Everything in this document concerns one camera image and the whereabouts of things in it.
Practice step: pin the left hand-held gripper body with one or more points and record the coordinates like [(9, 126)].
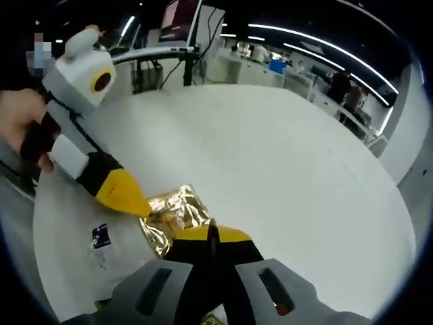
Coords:
[(78, 74)]

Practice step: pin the long ceiling light strip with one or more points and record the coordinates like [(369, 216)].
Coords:
[(297, 47), (270, 29)]

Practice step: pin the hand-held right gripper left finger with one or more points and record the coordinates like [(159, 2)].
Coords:
[(189, 271)]

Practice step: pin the white standing desk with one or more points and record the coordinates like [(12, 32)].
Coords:
[(152, 53)]

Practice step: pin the blue storage box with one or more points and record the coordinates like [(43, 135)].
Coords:
[(277, 66)]

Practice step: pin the computer monitor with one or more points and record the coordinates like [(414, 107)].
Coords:
[(179, 20)]

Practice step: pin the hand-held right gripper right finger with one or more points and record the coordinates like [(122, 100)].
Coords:
[(243, 271)]

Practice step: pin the gold foil skincare sachet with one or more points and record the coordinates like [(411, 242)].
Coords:
[(179, 206)]

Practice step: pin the small clear skincare sachet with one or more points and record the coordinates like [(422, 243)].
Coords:
[(101, 237)]

